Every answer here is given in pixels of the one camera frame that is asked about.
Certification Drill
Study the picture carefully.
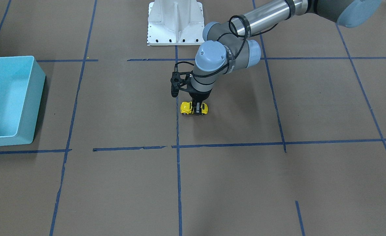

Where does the yellow beetle toy car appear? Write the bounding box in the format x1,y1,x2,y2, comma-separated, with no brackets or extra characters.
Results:
180,101,209,115

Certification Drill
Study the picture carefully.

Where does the light blue plastic bin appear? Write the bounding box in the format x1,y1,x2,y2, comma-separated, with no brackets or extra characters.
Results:
0,55,46,146

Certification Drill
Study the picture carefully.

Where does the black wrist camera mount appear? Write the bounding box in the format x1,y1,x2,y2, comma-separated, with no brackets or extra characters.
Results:
170,71,193,98

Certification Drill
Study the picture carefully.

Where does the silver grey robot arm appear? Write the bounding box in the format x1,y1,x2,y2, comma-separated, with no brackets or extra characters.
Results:
180,0,381,115

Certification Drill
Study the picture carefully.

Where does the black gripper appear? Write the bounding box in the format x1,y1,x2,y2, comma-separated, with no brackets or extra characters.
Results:
190,91,211,115

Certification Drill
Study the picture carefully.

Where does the white camera stand pole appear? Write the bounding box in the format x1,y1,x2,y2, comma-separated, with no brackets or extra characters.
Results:
147,0,204,46

